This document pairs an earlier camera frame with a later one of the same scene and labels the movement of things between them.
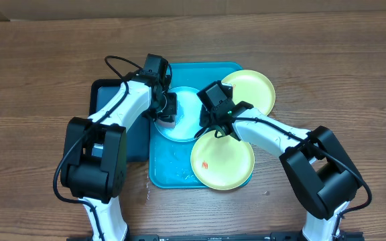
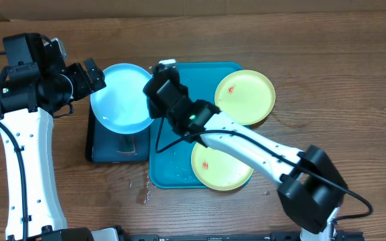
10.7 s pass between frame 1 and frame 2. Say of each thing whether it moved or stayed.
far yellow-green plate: stayed
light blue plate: moved
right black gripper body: moved
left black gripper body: moved
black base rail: stayed
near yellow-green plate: stayed
